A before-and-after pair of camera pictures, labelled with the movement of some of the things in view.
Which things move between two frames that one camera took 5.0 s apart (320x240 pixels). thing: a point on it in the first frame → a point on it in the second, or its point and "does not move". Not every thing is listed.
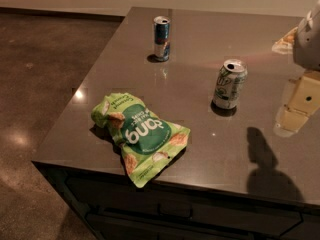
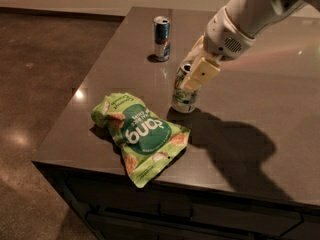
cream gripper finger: (302, 101) → (203, 71)
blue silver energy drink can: (161, 29) does not move
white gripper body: (308, 47) → (222, 38)
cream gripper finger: (285, 45) → (197, 52)
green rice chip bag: (147, 140) does not move
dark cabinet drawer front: (111, 207) does not move
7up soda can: (229, 83) → (184, 100)
